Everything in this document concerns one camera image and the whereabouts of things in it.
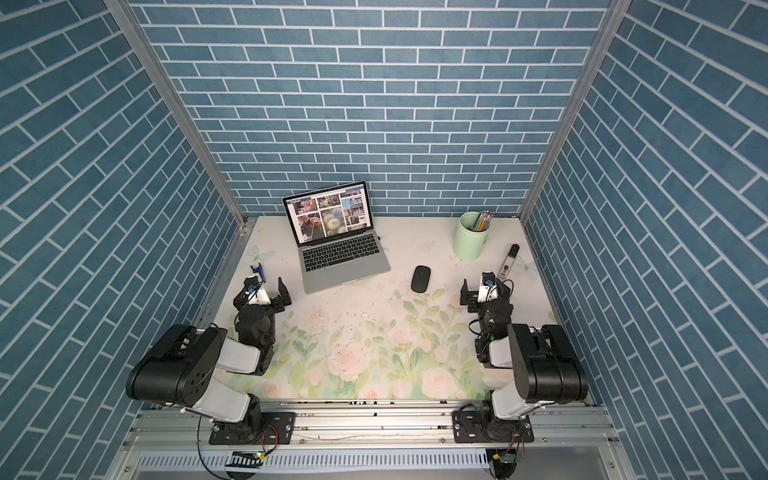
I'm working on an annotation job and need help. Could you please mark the black wireless mouse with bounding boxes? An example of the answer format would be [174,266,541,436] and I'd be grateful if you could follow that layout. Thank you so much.
[410,265,431,293]

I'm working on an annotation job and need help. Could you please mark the silver laptop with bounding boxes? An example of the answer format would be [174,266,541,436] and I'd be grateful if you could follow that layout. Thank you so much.
[283,181,390,294]

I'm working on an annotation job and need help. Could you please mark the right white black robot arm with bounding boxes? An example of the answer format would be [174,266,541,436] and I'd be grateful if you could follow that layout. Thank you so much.
[452,272,588,447]

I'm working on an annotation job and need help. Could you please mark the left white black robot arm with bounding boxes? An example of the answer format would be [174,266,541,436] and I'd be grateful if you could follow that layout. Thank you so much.
[126,274,296,446]

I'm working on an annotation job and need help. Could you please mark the blue binder clip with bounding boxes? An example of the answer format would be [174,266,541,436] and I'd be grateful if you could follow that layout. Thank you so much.
[250,263,266,283]

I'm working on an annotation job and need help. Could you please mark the mint green pencil cup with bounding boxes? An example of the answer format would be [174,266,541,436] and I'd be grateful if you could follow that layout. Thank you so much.
[453,212,490,261]

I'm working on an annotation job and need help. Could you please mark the bundle of coloured pencils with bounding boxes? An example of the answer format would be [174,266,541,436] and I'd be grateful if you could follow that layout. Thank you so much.
[472,211,493,232]

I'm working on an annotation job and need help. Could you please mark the floral table mat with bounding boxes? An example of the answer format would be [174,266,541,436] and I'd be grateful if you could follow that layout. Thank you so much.
[215,216,556,400]

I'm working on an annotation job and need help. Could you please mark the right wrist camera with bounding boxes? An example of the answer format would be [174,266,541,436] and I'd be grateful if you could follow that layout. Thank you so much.
[477,272,498,303]

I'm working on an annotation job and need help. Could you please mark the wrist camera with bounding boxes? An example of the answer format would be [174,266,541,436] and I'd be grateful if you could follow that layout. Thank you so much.
[477,272,498,303]
[247,284,271,305]

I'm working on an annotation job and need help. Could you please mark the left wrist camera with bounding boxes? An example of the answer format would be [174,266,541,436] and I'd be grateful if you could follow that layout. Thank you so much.
[247,284,271,305]

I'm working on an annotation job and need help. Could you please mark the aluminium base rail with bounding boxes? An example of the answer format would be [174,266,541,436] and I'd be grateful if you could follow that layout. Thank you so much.
[123,401,620,451]

